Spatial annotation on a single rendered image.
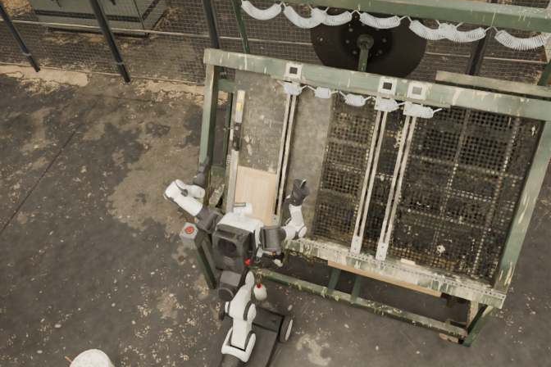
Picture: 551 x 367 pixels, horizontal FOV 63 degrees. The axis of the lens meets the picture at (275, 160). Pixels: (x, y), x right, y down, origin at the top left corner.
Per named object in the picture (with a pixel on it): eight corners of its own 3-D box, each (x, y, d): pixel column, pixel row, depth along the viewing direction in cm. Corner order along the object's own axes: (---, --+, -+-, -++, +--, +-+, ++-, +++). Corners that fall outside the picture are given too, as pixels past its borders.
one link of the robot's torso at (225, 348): (247, 364, 331) (244, 359, 321) (222, 355, 337) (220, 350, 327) (257, 337, 343) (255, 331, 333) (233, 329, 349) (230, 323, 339)
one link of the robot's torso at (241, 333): (250, 355, 334) (248, 315, 307) (225, 346, 339) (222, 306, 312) (257, 338, 346) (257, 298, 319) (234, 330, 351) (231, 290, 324)
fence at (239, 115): (227, 214, 340) (225, 215, 336) (240, 89, 311) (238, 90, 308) (234, 215, 338) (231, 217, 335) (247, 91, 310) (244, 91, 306)
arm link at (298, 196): (302, 197, 258) (297, 208, 267) (314, 191, 263) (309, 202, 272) (289, 182, 263) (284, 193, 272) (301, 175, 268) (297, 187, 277)
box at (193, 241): (184, 247, 339) (178, 234, 325) (191, 234, 346) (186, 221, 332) (198, 251, 335) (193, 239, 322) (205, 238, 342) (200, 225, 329)
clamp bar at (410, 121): (373, 253, 308) (369, 269, 287) (410, 81, 273) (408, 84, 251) (388, 256, 306) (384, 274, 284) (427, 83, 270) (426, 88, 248)
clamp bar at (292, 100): (270, 224, 330) (258, 238, 308) (291, 62, 294) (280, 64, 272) (283, 228, 327) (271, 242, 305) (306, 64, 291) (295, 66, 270)
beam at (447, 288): (200, 217, 356) (193, 222, 346) (202, 203, 352) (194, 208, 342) (499, 300, 294) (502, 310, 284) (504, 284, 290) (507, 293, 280)
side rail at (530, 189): (490, 280, 293) (493, 289, 283) (541, 116, 260) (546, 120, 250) (504, 284, 291) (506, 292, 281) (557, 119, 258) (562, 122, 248)
